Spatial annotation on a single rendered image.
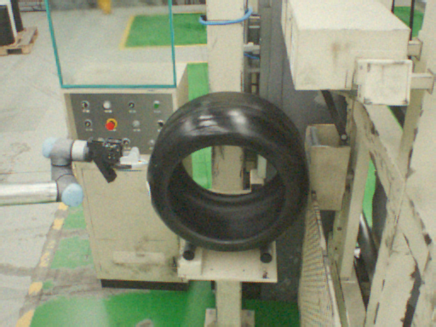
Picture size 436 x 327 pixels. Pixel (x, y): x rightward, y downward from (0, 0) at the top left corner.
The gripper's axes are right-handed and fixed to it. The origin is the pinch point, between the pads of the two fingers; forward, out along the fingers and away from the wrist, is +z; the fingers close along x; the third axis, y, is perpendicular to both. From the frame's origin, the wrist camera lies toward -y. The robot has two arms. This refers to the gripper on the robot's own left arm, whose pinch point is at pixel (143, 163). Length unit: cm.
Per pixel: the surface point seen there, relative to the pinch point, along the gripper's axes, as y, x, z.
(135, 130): -20, 62, -17
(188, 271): -36.9, -11.0, 19.8
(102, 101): -7, 63, -33
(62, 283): -130, 61, -61
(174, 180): -14.2, 14.1, 9.4
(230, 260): -37, -2, 35
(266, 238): -17, -11, 46
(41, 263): -133, 77, -81
